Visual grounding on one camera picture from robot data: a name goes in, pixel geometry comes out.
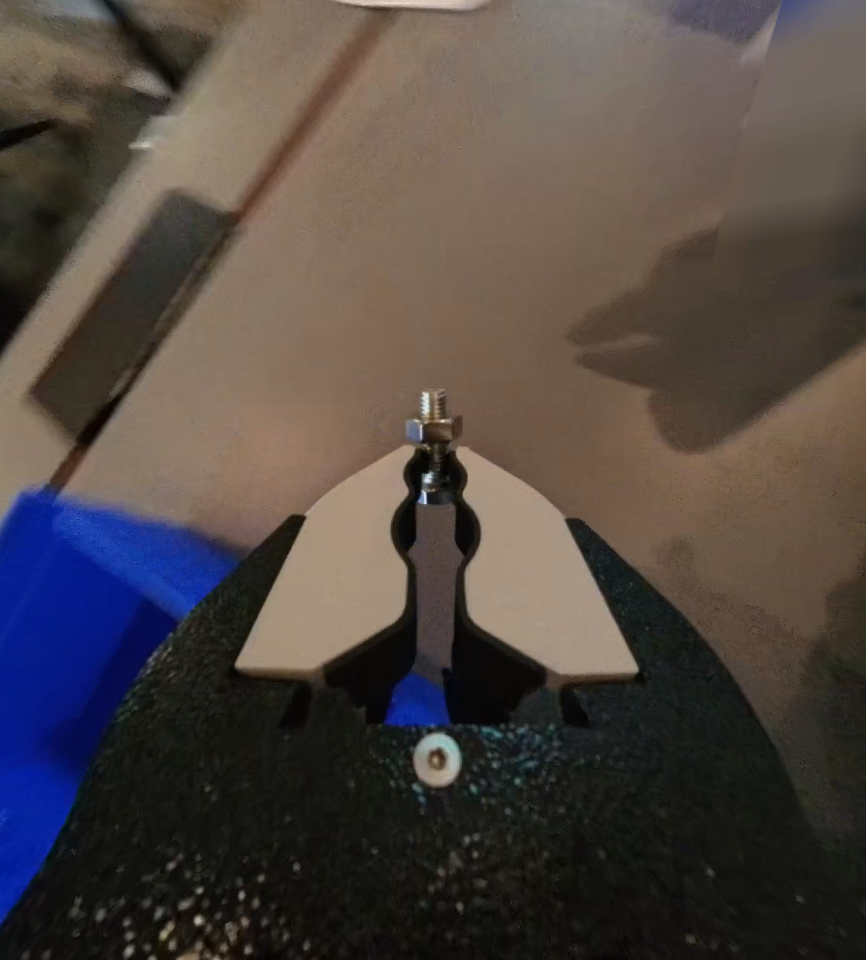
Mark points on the blue plastic bin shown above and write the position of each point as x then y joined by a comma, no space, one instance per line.
42,675

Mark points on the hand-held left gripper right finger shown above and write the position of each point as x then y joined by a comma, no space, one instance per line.
545,592

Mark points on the silver hex nut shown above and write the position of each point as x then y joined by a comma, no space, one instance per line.
434,430

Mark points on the silver hex bolt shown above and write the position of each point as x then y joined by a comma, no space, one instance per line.
436,403

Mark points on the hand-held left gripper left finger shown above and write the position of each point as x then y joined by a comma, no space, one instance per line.
335,585

